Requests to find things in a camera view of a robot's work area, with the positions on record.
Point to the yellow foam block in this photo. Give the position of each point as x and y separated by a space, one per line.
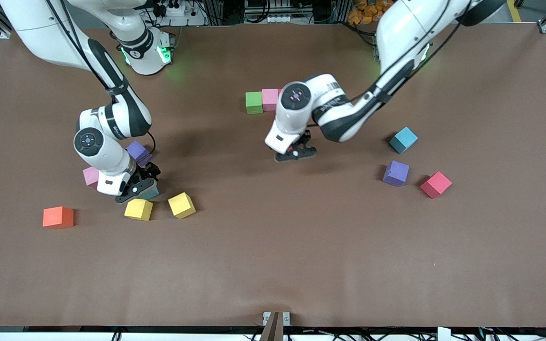
137 208
181 204

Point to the orange foam block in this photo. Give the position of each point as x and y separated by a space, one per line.
57 217

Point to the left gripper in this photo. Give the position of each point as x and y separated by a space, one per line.
306 137

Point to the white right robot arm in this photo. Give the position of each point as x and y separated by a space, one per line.
40 28

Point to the pink foam block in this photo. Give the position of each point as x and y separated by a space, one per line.
90 176
269 98

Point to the bag of orange fruit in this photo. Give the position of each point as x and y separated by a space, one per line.
368 12

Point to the small white power strip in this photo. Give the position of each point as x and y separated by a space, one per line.
278 19

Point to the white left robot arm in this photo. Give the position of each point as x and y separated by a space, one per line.
405 28

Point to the red foam block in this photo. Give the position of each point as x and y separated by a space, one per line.
436 184

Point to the purple foam block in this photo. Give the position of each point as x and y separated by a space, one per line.
139 150
395 173

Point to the green foam block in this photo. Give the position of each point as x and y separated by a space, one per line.
254 102

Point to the black equipment rack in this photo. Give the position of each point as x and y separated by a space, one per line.
273 5

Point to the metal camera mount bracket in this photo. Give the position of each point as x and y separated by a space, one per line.
276 327

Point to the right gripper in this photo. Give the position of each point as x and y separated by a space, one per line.
151 171

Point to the cyan foam block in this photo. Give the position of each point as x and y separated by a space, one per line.
403 139
152 192

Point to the white table edge rail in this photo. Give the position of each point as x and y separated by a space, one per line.
64 337

